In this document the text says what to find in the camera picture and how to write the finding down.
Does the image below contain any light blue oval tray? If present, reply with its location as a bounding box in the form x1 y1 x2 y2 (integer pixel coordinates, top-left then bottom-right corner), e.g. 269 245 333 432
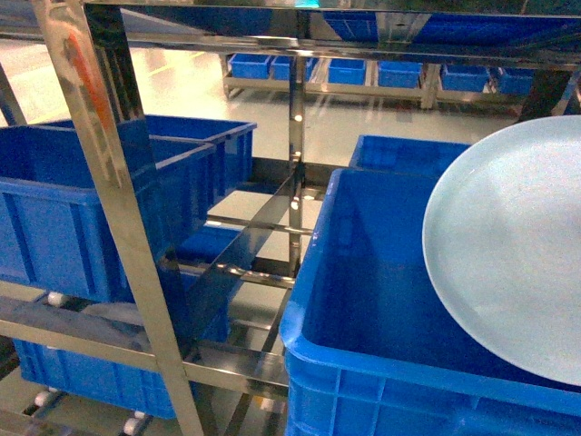
422 115 580 385

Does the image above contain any blue bin lower left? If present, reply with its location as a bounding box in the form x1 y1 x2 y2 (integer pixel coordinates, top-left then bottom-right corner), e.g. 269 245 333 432
14 226 241 420

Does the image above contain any steel shelf rack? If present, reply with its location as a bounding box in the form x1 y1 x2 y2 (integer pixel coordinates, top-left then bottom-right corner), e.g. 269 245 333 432
29 1 580 435

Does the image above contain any long blue bin upper left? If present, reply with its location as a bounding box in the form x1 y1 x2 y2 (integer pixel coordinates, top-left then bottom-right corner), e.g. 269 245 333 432
1 115 255 302

